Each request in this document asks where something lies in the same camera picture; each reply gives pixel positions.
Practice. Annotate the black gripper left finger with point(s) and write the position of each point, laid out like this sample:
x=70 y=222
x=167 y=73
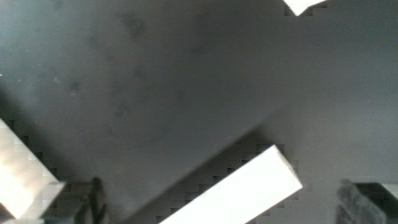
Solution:
x=78 y=207

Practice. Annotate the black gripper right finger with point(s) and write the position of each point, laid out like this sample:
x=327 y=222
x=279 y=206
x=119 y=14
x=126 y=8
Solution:
x=368 y=203

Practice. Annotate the white drawer box front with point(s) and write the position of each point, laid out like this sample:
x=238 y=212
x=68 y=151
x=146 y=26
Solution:
x=245 y=194

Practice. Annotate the white drawer box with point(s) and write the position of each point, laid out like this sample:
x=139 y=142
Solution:
x=29 y=184
x=245 y=194

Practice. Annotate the white drawer cabinet frame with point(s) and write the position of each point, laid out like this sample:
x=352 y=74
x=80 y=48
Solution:
x=299 y=5

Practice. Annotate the white drawer box rear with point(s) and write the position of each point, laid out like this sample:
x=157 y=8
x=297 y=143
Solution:
x=29 y=184

